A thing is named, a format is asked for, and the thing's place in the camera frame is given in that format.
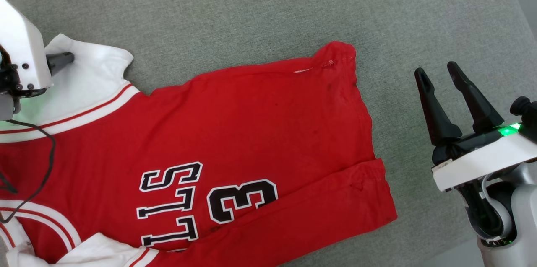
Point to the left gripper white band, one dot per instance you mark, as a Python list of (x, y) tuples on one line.
[(21, 53)]

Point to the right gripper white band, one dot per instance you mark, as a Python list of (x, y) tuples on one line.
[(482, 162)]

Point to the red and white basketball jersey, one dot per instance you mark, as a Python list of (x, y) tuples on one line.
[(251, 133)]

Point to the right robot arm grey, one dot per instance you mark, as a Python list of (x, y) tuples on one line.
[(520, 216)]

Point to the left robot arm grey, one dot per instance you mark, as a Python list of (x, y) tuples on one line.
[(6, 107)]

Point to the grey fabric sofa cushion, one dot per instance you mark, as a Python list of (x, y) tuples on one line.
[(251, 11)]

